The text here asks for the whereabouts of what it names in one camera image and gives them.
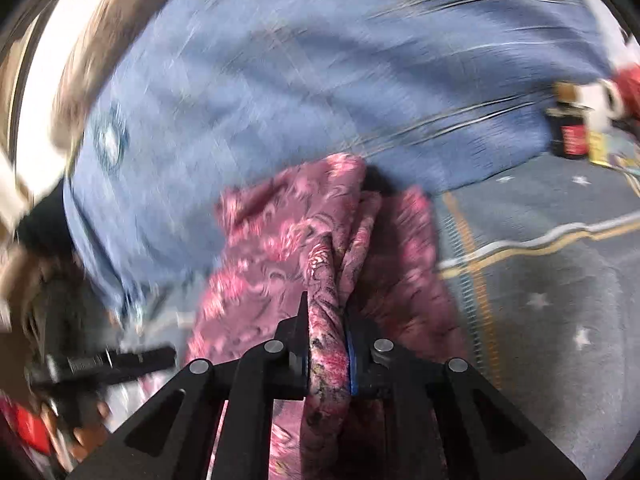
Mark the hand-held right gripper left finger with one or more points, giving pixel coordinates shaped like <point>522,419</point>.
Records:
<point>292,360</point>

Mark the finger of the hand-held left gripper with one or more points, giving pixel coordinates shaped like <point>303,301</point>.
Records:
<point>120,361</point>

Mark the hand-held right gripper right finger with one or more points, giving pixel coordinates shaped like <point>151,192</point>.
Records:
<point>355,360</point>

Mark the pink floral garment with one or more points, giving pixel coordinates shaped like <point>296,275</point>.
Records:
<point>280,240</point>

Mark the person's left hand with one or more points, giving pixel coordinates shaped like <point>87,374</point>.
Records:
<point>85,435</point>

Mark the red orange cloth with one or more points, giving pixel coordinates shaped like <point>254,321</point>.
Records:
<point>22,425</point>

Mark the grey star patterned mat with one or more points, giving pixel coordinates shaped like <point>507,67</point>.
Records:
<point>550,285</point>

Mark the brown fuzzy cloth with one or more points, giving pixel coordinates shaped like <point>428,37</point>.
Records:
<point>95,60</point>

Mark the dark bottle with red label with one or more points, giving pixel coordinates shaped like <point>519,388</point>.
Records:
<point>570,137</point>

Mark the yellow packet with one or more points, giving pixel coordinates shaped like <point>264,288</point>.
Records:
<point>607,150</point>

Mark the white and red toy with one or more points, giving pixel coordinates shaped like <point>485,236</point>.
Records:
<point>617,92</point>

